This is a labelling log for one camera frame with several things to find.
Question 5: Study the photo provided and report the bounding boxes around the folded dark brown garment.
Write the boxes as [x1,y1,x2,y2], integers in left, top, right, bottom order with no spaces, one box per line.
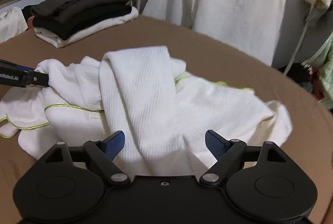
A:
[31,0,134,40]

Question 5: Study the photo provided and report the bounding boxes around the white waffle knit garment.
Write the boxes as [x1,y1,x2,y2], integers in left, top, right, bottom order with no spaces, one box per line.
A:
[1,46,292,176]

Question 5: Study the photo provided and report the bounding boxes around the folded cream garment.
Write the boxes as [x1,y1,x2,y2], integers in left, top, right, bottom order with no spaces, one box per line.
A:
[34,7,139,48]

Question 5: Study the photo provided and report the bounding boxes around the green fleece garment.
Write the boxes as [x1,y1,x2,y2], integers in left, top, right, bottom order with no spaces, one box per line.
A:
[311,34,332,110]

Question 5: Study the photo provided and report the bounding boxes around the white clothes on suitcase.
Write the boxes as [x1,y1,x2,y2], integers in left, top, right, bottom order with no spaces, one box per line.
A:
[0,7,28,43]

